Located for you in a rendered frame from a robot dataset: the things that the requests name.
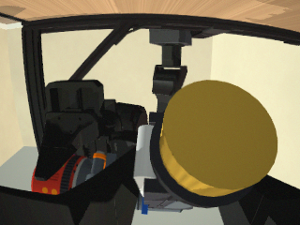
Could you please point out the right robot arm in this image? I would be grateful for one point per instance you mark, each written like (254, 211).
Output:
(129, 117)

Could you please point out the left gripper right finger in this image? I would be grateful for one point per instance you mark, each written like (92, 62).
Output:
(270, 202)

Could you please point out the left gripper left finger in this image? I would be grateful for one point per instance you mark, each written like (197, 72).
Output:
(107, 198)

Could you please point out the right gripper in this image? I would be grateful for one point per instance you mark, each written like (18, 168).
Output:
(66, 132)

